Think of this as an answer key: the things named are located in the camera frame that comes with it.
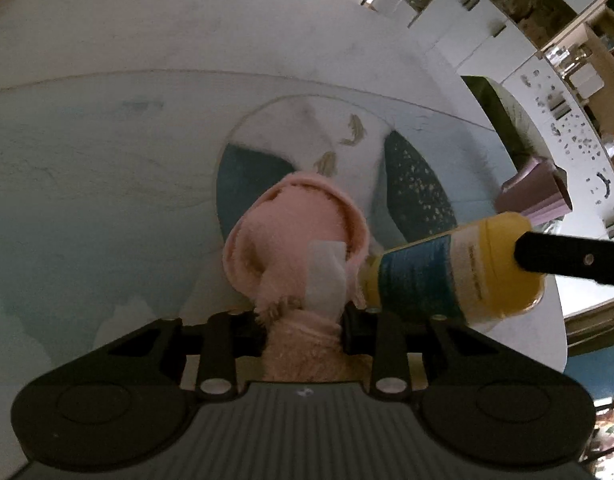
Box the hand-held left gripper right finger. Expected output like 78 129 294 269
342 305 508 402

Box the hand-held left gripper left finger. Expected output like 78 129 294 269
94 309 269 402

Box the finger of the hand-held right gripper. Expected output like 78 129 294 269
513 230 614 289

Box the yellow bottle with blue label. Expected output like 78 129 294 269
358 212 548 327

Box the pink fluffy cloth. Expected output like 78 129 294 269
222 171 372 382

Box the white fish-patterned bowl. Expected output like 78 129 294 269
214 95 460 313

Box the pink box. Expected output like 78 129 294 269
494 157 574 227

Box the white cabinet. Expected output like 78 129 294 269
362 0 614 246

